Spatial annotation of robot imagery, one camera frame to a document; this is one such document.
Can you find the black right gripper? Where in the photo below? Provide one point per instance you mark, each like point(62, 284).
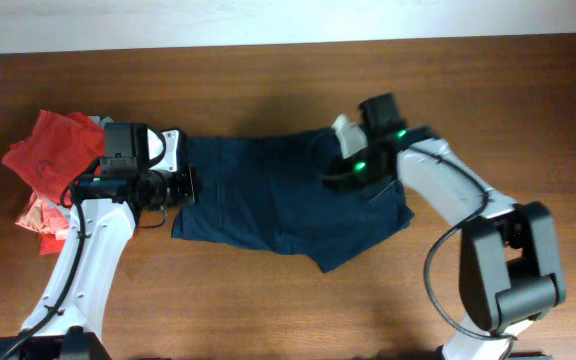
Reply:
point(343, 180)

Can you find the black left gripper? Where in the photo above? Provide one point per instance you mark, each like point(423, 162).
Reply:
point(189, 185)

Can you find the dark blue shirt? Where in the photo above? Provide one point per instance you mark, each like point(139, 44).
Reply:
point(263, 194)

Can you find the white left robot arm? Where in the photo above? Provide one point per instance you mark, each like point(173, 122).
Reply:
point(141, 169)

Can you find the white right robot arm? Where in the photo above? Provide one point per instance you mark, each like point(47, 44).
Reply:
point(510, 269)

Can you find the red folded clothes pile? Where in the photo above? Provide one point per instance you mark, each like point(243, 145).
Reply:
point(58, 149)

